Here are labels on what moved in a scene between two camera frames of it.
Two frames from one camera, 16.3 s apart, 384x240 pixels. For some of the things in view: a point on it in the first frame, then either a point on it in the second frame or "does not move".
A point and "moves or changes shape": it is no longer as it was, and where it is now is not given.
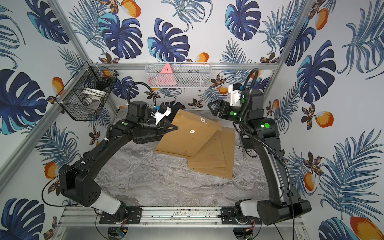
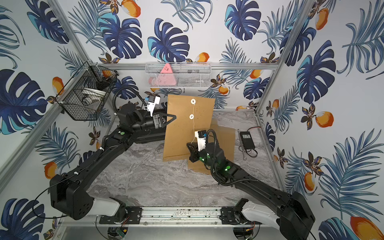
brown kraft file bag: (193, 132) moves or changes shape
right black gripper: (223, 106) to (193, 148)
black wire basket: (83, 97) does not move
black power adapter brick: (248, 141) does not move
